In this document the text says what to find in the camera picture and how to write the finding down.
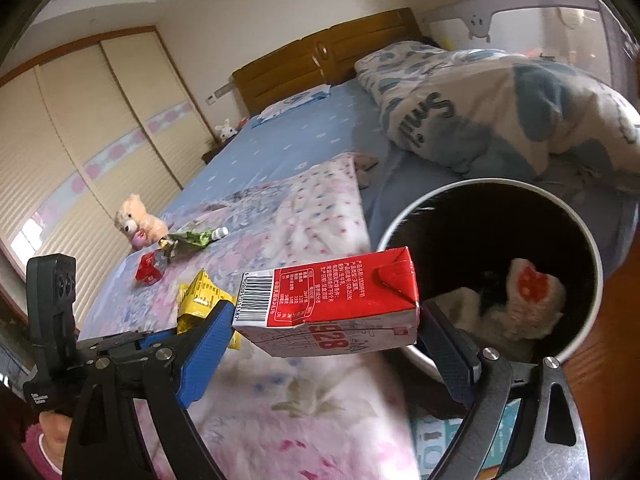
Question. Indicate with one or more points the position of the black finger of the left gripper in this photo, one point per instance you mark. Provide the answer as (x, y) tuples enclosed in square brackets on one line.
[(124, 344)]

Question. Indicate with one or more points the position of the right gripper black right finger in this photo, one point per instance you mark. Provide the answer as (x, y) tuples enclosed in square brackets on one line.
[(454, 354)]

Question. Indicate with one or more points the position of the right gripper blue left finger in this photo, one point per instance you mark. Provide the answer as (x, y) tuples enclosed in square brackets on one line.
[(200, 350)]

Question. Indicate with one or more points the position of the yellow snack bag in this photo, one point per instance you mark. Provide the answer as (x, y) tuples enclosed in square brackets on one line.
[(196, 300)]

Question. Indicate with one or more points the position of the red snack wrapper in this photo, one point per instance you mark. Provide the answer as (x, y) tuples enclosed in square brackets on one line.
[(151, 268)]

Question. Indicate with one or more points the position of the white red foam wrapper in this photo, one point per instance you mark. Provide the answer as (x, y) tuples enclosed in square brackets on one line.
[(533, 306)]

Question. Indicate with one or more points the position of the red white milk carton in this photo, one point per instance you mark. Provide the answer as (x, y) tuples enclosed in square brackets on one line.
[(363, 303)]

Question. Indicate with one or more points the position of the green gold wrapper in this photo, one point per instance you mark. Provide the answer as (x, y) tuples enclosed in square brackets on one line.
[(181, 244)]

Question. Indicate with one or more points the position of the white round trash bin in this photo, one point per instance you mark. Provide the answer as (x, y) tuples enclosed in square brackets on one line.
[(467, 233)]

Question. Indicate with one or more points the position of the person's left hand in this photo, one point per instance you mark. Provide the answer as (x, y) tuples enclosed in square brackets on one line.
[(55, 430)]

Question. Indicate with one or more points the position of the floral pink blanket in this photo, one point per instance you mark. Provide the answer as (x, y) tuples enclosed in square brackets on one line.
[(307, 394)]

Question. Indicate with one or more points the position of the cream teddy bear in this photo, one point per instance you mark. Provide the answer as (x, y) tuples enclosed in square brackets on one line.
[(141, 228)]

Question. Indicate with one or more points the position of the beige sliding wardrobe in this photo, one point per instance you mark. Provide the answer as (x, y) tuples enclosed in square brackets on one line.
[(83, 127)]

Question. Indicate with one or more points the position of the dark wooden nightstand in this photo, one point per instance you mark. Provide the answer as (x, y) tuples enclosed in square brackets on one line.
[(209, 155)]

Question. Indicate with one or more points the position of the white bunny plush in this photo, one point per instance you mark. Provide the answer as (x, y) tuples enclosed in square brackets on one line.
[(225, 132)]

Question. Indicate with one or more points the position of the grey patterned duvet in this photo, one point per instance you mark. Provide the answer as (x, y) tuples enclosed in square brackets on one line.
[(490, 113)]

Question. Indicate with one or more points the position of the blue white pillow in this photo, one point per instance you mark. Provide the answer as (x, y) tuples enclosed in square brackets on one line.
[(274, 110)]

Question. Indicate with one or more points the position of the wooden headboard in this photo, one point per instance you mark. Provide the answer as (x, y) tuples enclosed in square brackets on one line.
[(325, 57)]

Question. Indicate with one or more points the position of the grey mesh bed rail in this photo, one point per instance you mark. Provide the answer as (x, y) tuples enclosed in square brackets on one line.
[(585, 34)]

